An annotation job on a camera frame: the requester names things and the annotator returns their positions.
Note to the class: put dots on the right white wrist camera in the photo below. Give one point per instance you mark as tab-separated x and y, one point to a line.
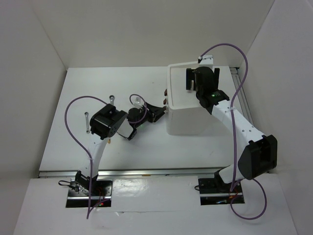
205	61

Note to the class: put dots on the large ratchet wrench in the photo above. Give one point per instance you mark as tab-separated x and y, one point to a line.
112	98

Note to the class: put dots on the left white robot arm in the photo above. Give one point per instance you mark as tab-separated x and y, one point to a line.
104	125

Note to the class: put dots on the aluminium side rail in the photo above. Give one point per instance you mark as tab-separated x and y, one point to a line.
241	94

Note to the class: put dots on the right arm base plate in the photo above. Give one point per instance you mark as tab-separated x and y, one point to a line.
213	192

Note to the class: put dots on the small silver wrench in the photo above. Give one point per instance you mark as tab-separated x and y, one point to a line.
87	122

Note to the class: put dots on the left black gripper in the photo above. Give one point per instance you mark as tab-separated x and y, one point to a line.
154	112

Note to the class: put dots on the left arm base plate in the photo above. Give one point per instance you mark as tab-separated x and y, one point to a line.
78	197

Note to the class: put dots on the white drawer cabinet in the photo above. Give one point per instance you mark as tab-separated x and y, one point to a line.
185	115

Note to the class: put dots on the aluminium front rail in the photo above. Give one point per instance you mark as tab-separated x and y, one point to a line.
135	172

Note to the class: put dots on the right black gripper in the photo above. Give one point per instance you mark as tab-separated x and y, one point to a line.
189	79

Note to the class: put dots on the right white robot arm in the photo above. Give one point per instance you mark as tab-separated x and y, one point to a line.
254	152

